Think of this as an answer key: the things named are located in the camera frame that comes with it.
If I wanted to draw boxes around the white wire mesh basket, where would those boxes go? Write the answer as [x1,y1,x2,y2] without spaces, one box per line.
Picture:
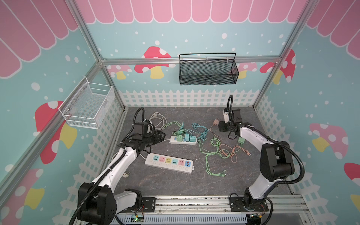
[59,77,115,129]

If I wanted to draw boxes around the large white colourful power strip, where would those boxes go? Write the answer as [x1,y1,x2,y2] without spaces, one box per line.
[145,153,195,174]

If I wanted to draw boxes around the green plug adapter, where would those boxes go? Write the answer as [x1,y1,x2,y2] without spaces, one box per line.
[237,137,245,145]
[176,135,183,142]

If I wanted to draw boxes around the grey slotted cable duct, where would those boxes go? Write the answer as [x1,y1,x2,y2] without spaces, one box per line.
[112,214,248,225]

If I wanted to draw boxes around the pink plug adapter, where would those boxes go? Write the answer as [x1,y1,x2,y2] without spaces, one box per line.
[213,119,219,126]

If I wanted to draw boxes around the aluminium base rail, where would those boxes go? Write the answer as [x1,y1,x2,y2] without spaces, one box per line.
[75,193,313,216]

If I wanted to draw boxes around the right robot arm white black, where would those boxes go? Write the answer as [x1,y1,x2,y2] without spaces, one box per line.
[218,95,305,212]

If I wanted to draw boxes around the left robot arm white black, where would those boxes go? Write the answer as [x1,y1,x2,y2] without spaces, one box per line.
[69,107,166,225]

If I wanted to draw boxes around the white coiled power cord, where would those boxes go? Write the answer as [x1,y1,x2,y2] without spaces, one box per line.
[112,112,168,178]

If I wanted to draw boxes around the green charging cables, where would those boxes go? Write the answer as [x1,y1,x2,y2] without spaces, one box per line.
[163,120,252,178]

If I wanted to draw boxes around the small white blue power strip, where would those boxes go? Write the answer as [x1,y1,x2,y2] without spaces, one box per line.
[169,136,198,145]

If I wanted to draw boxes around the black wire mesh basket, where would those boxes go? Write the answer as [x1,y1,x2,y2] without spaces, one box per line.
[179,52,240,86]

